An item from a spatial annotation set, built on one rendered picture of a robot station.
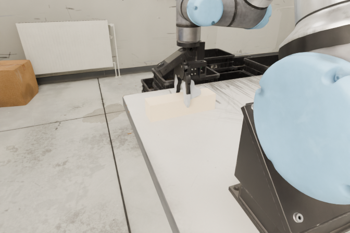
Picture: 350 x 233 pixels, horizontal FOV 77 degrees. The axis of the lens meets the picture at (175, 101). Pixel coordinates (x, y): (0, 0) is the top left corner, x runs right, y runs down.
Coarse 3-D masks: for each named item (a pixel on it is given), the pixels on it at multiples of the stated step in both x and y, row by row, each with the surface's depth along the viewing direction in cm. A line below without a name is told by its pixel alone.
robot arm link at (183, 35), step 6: (180, 30) 63; (186, 30) 63; (192, 30) 63; (198, 30) 64; (180, 36) 64; (186, 36) 63; (192, 36) 63; (198, 36) 65; (186, 42) 65; (192, 42) 65
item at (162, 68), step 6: (180, 48) 70; (174, 54) 69; (180, 54) 67; (186, 54) 67; (168, 60) 68; (174, 60) 66; (180, 60) 67; (156, 66) 68; (162, 66) 67; (168, 66) 66; (174, 66) 67; (162, 72) 67
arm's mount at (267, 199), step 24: (240, 144) 40; (240, 168) 41; (264, 168) 34; (240, 192) 44; (264, 192) 36; (288, 192) 33; (264, 216) 37; (288, 216) 31; (312, 216) 32; (336, 216) 34
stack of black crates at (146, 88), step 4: (144, 80) 202; (148, 80) 204; (152, 80) 205; (144, 84) 189; (148, 84) 205; (152, 84) 207; (144, 88) 196; (148, 88) 181; (152, 88) 208; (144, 92) 199
